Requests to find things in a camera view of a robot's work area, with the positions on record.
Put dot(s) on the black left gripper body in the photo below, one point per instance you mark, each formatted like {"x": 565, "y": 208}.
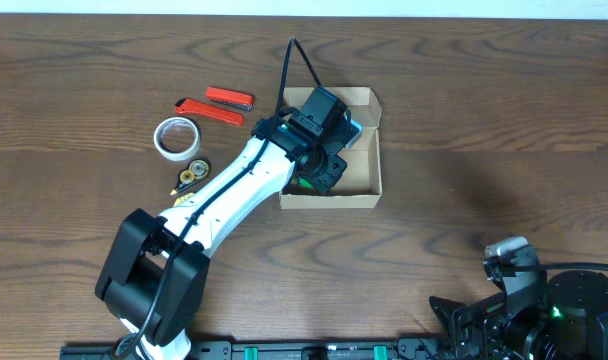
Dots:
{"x": 331, "y": 174}

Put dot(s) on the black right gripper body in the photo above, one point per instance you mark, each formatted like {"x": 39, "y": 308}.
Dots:
{"x": 461, "y": 318}

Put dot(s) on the green tape roll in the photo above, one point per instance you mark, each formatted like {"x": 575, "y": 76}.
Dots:
{"x": 302, "y": 183}

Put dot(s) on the cardboard box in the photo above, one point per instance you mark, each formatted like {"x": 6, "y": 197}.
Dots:
{"x": 360, "y": 186}

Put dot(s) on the white tape roll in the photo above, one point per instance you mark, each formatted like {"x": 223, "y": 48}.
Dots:
{"x": 177, "y": 138}

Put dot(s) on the yellow sticky note pad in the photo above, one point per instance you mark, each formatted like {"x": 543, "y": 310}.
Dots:
{"x": 183, "y": 198}

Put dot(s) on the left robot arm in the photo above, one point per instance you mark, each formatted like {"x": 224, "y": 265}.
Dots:
{"x": 154, "y": 277}

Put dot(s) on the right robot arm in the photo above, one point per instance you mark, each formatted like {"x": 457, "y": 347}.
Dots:
{"x": 541, "y": 311}

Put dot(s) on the black yellow correction tape dispenser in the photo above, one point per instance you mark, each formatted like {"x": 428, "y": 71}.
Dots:
{"x": 196, "y": 171}

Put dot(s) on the orange utility knife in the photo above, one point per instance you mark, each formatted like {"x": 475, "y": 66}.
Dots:
{"x": 189, "y": 106}

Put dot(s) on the black mounting rail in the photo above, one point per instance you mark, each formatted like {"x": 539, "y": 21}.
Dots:
{"x": 401, "y": 349}

